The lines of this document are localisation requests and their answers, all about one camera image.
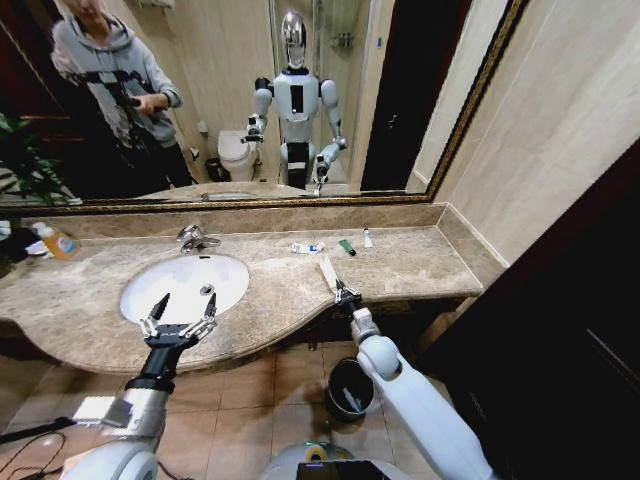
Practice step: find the black pouch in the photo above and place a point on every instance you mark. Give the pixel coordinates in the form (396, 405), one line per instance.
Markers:
(15, 245)

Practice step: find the chrome faucet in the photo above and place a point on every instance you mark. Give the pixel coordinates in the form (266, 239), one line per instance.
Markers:
(192, 237)

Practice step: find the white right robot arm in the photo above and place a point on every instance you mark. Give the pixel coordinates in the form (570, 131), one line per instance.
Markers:
(420, 400)

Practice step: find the green leafy plant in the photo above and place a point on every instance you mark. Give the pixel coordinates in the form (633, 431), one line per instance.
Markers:
(27, 160)

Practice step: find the green tube black cap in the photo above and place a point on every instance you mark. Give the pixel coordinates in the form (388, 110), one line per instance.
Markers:
(347, 247)

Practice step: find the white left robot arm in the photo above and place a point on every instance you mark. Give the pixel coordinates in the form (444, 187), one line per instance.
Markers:
(130, 457)

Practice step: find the orange soap bottle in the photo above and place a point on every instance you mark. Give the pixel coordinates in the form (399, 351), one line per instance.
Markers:
(59, 243)

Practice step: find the sink drain plug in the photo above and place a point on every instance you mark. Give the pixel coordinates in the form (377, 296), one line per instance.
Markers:
(206, 288)

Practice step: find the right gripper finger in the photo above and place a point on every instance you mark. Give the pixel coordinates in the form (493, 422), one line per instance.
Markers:
(338, 292)
(350, 291)

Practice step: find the small white tube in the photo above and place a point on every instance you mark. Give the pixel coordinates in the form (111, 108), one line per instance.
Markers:
(368, 238)

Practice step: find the white blue toothpaste box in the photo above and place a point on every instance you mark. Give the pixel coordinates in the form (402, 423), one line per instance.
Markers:
(306, 247)

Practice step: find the dark wooden door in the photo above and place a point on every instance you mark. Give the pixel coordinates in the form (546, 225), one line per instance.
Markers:
(560, 325)

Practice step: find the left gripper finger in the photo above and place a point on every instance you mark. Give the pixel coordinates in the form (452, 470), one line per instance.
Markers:
(207, 315)
(156, 316)

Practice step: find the gold framed wall mirror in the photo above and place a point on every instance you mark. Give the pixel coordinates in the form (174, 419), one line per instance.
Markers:
(225, 100)

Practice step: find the white trash piece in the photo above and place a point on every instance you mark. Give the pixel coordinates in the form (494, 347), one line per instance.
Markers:
(353, 401)

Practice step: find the robot white front shell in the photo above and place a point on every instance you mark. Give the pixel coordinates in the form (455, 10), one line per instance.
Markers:
(285, 462)

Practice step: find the pale paper wrapper strip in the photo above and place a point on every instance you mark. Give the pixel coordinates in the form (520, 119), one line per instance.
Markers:
(329, 272)

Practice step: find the white oval sink basin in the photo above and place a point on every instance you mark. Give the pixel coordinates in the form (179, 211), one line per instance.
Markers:
(170, 280)

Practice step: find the black round trash bin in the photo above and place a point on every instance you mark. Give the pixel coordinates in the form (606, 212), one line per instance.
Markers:
(350, 392)

